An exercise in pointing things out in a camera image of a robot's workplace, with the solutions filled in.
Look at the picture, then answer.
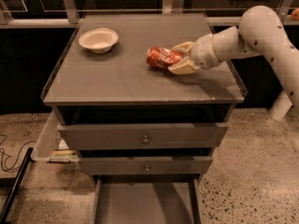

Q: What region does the grey middle drawer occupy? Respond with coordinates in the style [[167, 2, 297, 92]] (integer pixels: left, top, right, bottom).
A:
[[79, 156, 213, 175]]

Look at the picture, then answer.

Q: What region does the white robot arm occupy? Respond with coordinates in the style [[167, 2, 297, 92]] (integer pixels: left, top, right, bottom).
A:
[[168, 6, 299, 106]]

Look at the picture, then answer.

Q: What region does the white paper bowl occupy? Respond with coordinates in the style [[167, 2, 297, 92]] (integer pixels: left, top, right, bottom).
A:
[[78, 28, 119, 54]]

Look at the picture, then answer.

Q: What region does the grey top drawer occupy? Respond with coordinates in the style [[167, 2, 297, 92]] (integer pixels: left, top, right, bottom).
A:
[[58, 122, 228, 150]]

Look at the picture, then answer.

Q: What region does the metal railing frame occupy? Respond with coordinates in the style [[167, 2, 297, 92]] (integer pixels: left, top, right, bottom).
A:
[[0, 0, 299, 30]]

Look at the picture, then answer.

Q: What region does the grey drawer cabinet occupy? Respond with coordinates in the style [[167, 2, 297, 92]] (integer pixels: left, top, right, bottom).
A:
[[40, 12, 249, 224]]

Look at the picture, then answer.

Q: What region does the grey open bottom drawer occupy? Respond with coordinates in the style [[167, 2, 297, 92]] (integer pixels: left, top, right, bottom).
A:
[[91, 175, 205, 224]]

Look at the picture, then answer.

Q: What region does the black metal bar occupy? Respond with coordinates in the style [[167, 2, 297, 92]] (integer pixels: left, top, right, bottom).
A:
[[0, 147, 34, 224]]

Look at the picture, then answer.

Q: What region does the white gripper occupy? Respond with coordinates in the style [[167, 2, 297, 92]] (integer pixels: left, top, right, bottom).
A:
[[167, 34, 221, 75]]

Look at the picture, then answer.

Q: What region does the orange fruit on ledge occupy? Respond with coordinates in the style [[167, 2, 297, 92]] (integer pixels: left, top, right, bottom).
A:
[[291, 8, 299, 21]]

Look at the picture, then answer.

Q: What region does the red coke can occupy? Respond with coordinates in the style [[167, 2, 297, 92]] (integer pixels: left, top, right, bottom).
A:
[[147, 47, 182, 70]]

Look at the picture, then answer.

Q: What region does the black cable on floor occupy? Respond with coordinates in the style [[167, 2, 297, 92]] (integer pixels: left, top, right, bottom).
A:
[[0, 133, 37, 173]]

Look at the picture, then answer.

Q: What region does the white pole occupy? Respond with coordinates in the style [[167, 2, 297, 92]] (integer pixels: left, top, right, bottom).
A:
[[269, 91, 292, 120]]

